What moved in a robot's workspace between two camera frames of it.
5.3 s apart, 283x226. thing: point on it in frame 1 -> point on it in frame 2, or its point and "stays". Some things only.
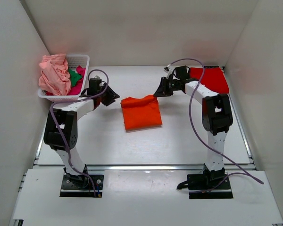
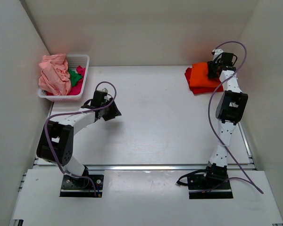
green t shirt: x=74 y=77 stays
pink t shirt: x=54 y=78 stays
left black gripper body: x=108 y=97 -> x=111 y=111
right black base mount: x=207 y=181 stays
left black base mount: x=81 y=185 stays
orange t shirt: x=141 y=113 -> x=199 y=76
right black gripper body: x=169 y=86 -> x=212 y=66
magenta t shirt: x=77 y=89 stays
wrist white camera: x=168 y=70 -> x=217 y=52
